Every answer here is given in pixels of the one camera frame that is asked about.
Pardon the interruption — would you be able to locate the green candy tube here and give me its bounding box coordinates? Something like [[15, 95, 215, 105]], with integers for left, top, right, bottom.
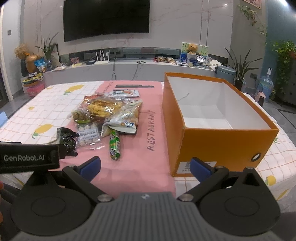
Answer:
[[109, 129, 121, 161]]

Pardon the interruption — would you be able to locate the white wifi router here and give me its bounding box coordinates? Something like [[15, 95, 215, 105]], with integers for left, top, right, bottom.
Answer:
[[94, 50, 110, 65]]

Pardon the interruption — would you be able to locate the pink basket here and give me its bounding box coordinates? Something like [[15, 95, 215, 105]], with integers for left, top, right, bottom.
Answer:
[[27, 82, 45, 97]]

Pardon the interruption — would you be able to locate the potted plant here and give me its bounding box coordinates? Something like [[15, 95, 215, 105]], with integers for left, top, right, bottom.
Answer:
[[35, 32, 59, 60], [225, 47, 262, 91]]

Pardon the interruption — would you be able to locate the black wall television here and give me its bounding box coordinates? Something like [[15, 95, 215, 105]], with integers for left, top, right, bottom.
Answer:
[[63, 0, 150, 42]]

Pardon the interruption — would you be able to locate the potted plant right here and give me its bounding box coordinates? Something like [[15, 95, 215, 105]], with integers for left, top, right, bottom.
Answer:
[[225, 47, 262, 91]]

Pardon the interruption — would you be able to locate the silver green snack bag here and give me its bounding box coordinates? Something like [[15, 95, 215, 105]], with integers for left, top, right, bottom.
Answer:
[[100, 99, 142, 138]]

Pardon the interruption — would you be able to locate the brown teddy bear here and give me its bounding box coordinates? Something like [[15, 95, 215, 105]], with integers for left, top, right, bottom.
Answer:
[[185, 43, 200, 55]]

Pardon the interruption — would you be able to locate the pink small heater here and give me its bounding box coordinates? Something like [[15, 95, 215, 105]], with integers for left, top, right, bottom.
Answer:
[[255, 91, 265, 107]]

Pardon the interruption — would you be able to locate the black snack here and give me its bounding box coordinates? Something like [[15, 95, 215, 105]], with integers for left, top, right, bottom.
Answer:
[[57, 127, 79, 159]]

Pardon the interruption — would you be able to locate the pink restaurant mat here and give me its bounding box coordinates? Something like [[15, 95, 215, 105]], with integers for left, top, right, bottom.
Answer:
[[60, 81, 176, 197]]

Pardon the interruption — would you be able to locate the white carrot snack packet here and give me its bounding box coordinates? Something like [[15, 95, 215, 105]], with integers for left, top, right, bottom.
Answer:
[[104, 89, 140, 98]]

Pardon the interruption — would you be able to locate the black cable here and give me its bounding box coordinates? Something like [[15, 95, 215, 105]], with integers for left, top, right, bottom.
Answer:
[[111, 52, 117, 81]]

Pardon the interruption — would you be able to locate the golden vase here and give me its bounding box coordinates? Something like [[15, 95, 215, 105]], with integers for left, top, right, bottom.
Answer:
[[25, 54, 41, 73]]

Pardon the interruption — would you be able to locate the orange cardboard box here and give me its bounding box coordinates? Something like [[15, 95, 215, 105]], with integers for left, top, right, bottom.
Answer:
[[163, 72, 279, 177]]

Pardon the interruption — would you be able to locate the water bottle jug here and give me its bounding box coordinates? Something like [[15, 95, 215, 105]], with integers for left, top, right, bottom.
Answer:
[[257, 68, 274, 102]]

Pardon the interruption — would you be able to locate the potted plant left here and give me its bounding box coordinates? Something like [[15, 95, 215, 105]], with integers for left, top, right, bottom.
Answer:
[[35, 32, 59, 60]]

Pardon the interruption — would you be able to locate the yellow popcorn snack bag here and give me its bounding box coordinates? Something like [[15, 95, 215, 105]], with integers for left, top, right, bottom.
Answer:
[[81, 95, 123, 118]]

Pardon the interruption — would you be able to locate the white balls snack pack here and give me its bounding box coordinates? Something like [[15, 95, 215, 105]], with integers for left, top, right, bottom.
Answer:
[[76, 123, 105, 150]]

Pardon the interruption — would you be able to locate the lemon pattern white tablecloth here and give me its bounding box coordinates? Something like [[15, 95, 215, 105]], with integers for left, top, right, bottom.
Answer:
[[1, 81, 295, 212]]

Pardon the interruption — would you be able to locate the blue grey trash bin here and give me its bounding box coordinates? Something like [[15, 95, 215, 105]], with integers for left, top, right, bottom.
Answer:
[[215, 65, 236, 84]]

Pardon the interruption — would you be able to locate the grey tv console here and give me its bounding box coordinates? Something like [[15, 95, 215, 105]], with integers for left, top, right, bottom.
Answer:
[[44, 60, 215, 86]]

